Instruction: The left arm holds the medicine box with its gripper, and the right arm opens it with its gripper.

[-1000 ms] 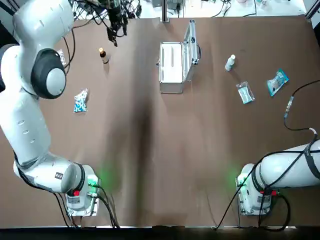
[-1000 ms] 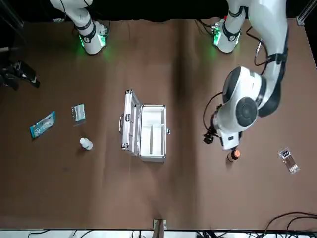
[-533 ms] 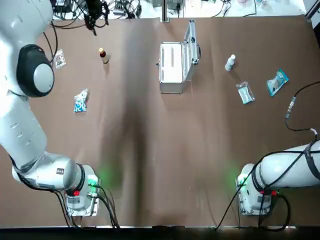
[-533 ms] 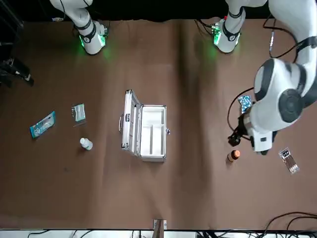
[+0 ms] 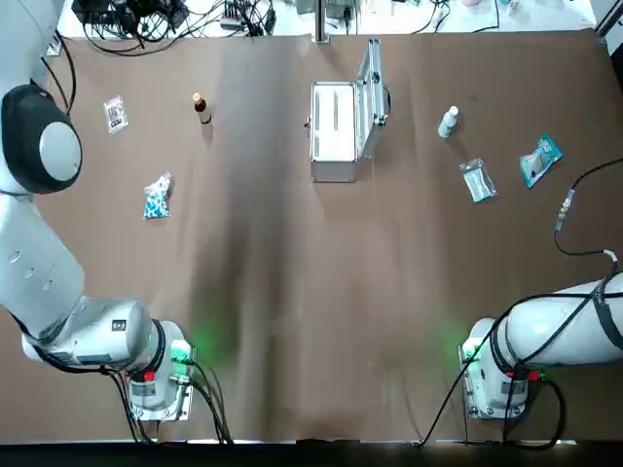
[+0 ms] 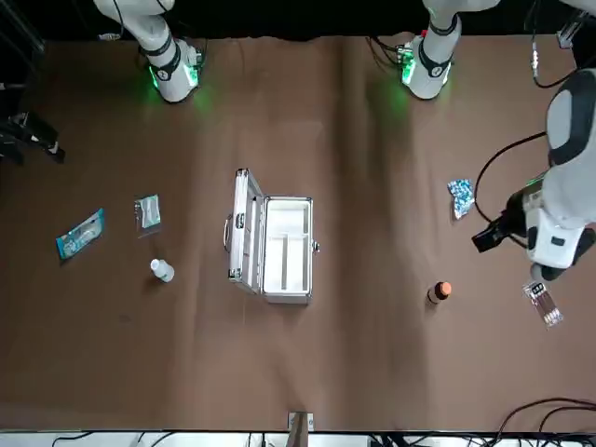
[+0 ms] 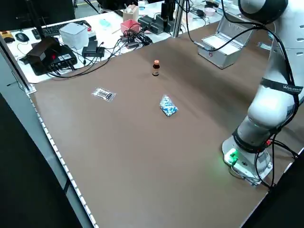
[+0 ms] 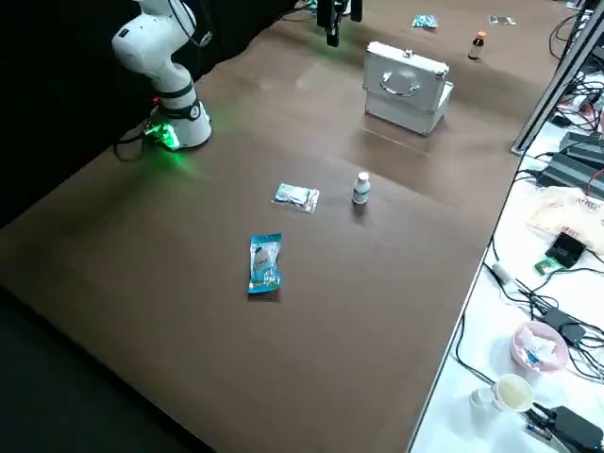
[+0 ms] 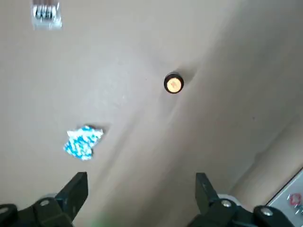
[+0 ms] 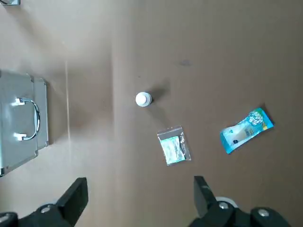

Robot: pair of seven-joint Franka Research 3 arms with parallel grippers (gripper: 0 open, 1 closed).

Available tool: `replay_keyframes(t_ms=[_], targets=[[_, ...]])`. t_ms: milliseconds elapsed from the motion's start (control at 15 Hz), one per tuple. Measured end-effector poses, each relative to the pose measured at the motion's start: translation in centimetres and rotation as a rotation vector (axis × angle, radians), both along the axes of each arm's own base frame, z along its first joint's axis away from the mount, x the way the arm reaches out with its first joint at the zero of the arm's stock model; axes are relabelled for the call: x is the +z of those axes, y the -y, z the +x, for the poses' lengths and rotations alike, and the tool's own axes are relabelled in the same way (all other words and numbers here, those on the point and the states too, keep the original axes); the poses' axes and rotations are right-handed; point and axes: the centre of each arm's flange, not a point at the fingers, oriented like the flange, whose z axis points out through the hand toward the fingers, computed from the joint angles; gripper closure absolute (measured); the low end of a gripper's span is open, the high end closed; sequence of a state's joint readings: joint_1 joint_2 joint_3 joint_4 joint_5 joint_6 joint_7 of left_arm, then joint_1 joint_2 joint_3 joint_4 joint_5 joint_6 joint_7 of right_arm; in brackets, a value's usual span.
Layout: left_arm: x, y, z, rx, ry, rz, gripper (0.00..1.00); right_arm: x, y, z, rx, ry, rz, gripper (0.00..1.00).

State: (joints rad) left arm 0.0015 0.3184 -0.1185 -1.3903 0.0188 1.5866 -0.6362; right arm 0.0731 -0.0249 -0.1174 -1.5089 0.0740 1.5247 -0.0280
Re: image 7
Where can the pink bowl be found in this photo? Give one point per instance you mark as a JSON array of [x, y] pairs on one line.
[[210, 12]]

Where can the dark brown box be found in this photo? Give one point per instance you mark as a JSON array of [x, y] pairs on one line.
[[42, 48]]

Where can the teal face mask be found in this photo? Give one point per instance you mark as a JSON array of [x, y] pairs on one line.
[[104, 22]]

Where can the black docking station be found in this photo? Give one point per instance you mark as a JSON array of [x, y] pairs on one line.
[[152, 23]]

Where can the small black box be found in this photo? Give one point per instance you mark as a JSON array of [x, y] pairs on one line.
[[93, 51]]

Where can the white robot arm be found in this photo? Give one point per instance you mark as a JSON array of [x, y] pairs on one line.
[[268, 111]]

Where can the brown bottle orange cap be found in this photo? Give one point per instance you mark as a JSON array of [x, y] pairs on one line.
[[156, 71]]

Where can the clear packet black label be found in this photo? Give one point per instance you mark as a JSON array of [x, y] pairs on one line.
[[103, 93]]

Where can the tall black device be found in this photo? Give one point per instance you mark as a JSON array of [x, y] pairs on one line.
[[167, 9]]

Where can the black computer mouse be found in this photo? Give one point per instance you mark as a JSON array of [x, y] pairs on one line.
[[22, 37]]

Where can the silver aluminium medicine box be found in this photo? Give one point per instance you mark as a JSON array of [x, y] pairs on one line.
[[234, 59]]

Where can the cardboard box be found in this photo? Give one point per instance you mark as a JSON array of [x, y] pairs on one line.
[[130, 15]]

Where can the blue white capsule bag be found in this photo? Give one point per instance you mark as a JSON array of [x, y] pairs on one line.
[[168, 107]]

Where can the black keyboard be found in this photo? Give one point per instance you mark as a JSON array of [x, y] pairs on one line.
[[50, 29]]

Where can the black monitor screen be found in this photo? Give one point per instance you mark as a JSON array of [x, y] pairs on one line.
[[35, 12]]

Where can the white cube box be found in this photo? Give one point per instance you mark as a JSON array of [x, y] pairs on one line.
[[73, 38]]

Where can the black network switch box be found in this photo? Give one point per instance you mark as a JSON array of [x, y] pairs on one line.
[[64, 57]]

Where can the aluminium frame post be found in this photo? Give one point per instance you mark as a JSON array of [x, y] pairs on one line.
[[179, 19]]

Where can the aluminium frame rail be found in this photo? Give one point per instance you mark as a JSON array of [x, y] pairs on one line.
[[14, 64]]

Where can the pink open box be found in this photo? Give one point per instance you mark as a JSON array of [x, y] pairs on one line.
[[126, 28]]

